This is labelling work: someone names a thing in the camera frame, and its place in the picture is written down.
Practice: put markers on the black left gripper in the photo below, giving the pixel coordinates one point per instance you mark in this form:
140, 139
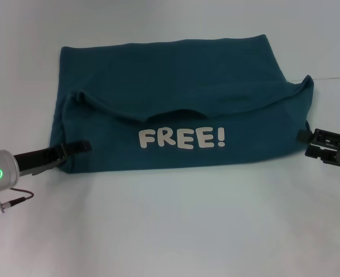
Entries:
37, 160

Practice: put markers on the blue teal shirt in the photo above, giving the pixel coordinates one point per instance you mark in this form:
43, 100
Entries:
173, 86

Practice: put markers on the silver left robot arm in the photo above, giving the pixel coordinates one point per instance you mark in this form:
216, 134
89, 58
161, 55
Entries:
0, 173

